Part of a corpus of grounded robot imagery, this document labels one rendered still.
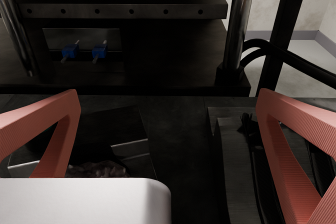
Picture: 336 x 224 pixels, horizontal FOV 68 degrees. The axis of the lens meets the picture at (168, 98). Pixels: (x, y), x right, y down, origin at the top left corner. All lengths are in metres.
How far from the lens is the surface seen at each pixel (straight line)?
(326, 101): 0.93
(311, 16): 3.56
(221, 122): 0.52
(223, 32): 1.35
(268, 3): 3.29
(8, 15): 0.99
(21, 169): 0.55
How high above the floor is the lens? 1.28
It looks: 37 degrees down
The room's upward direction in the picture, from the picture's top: straight up
